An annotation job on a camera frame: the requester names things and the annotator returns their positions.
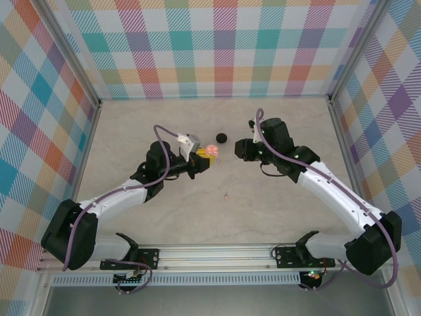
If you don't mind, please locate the aluminium frame post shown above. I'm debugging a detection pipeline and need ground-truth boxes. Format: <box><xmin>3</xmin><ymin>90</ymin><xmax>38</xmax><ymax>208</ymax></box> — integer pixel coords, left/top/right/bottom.
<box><xmin>38</xmin><ymin>0</ymin><xmax>102</xmax><ymax>108</ymax></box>
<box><xmin>328</xmin><ymin>0</ymin><xmax>391</xmax><ymax>105</ymax></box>

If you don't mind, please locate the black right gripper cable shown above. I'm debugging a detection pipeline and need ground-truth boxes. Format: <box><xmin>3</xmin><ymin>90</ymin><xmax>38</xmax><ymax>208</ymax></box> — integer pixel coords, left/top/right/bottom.
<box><xmin>259</xmin><ymin>161</ymin><xmax>290</xmax><ymax>178</ymax></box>

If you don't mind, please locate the circuit board with lights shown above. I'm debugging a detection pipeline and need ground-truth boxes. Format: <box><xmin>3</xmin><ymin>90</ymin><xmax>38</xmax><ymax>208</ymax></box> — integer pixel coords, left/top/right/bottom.
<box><xmin>304</xmin><ymin>268</ymin><xmax>326</xmax><ymax>282</ymax></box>

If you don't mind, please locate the small circuit board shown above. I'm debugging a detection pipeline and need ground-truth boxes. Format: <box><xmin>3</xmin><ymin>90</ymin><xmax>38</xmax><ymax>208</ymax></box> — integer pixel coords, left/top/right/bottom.
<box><xmin>113</xmin><ymin>269</ymin><xmax>144</xmax><ymax>286</ymax></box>

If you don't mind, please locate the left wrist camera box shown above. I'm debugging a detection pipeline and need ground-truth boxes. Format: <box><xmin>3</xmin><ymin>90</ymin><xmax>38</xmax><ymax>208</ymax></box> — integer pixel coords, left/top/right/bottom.
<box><xmin>177</xmin><ymin>132</ymin><xmax>202</xmax><ymax>162</ymax></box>

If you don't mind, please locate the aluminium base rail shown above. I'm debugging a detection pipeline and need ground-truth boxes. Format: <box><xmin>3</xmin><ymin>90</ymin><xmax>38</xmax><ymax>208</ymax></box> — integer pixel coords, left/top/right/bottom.
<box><xmin>37</xmin><ymin>243</ymin><xmax>343</xmax><ymax>273</ymax></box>

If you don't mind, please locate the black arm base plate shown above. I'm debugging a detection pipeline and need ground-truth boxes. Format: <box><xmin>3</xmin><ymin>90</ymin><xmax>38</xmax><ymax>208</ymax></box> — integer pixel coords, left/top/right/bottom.
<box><xmin>274</xmin><ymin>245</ymin><xmax>336</xmax><ymax>268</ymax></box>
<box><xmin>136</xmin><ymin>248</ymin><xmax>161</xmax><ymax>269</ymax></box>

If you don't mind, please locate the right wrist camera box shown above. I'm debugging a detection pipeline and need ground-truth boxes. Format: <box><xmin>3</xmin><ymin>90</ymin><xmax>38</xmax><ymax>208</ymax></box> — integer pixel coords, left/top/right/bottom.
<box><xmin>248</xmin><ymin>117</ymin><xmax>264</xmax><ymax>144</ymax></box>

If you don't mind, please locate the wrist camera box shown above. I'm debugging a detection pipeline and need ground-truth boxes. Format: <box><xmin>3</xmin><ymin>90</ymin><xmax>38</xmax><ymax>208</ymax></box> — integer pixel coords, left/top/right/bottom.
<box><xmin>177</xmin><ymin>132</ymin><xmax>202</xmax><ymax>162</ymax></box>
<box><xmin>248</xmin><ymin>117</ymin><xmax>264</xmax><ymax>144</ymax></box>

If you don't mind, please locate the aluminium frame side bar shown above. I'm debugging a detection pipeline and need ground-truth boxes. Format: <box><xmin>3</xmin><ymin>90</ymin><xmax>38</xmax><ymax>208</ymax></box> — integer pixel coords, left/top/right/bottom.
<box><xmin>328</xmin><ymin>98</ymin><xmax>401</xmax><ymax>316</ymax></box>
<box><xmin>64</xmin><ymin>101</ymin><xmax>103</xmax><ymax>215</ymax></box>

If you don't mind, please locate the slotted grey cable duct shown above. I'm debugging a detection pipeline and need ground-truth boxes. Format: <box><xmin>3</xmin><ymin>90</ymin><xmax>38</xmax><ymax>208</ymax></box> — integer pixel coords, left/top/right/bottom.
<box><xmin>52</xmin><ymin>271</ymin><xmax>302</xmax><ymax>286</ymax></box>

